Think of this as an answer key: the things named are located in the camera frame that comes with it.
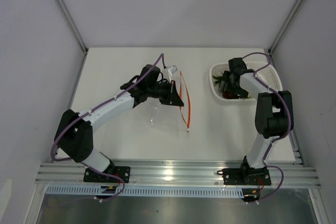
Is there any white plastic basket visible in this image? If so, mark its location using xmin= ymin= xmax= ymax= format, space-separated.
xmin=209 ymin=61 xmax=284 ymax=106

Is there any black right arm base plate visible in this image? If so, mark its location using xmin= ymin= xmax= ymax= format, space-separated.
xmin=216 ymin=167 xmax=271 ymax=186

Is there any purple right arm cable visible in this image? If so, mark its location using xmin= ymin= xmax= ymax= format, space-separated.
xmin=241 ymin=52 xmax=293 ymax=205

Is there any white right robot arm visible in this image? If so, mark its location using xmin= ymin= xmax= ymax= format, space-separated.
xmin=222 ymin=58 xmax=294 ymax=184

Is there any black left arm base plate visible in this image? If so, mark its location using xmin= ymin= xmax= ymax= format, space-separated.
xmin=83 ymin=166 xmax=131 ymax=183

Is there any right back frame post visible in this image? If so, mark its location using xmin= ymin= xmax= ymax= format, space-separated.
xmin=268 ymin=0 xmax=306 ymax=55

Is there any left back frame post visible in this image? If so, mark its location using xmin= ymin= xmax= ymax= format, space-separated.
xmin=54 ymin=0 xmax=88 ymax=54

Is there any white slotted cable duct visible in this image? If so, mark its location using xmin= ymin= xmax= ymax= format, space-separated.
xmin=46 ymin=184 xmax=244 ymax=198

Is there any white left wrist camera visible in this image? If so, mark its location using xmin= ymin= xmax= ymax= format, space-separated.
xmin=162 ymin=66 xmax=179 ymax=82

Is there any dark red toy apple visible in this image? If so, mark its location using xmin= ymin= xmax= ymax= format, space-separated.
xmin=222 ymin=91 xmax=239 ymax=100

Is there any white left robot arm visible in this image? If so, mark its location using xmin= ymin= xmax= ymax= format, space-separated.
xmin=54 ymin=65 xmax=184 ymax=182

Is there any frame post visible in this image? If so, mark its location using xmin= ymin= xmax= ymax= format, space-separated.
xmin=54 ymin=0 xmax=88 ymax=54
xmin=268 ymin=0 xmax=306 ymax=55

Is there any toy pineapple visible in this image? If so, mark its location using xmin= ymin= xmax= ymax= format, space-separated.
xmin=212 ymin=71 xmax=226 ymax=86

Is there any clear zip bag orange zipper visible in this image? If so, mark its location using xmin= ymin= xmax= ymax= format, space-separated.
xmin=142 ymin=66 xmax=191 ymax=133

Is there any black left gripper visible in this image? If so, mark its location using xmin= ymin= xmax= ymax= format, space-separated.
xmin=148 ymin=80 xmax=184 ymax=107

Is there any aluminium frame rail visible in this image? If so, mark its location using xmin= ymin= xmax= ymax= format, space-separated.
xmin=35 ymin=159 xmax=321 ymax=189

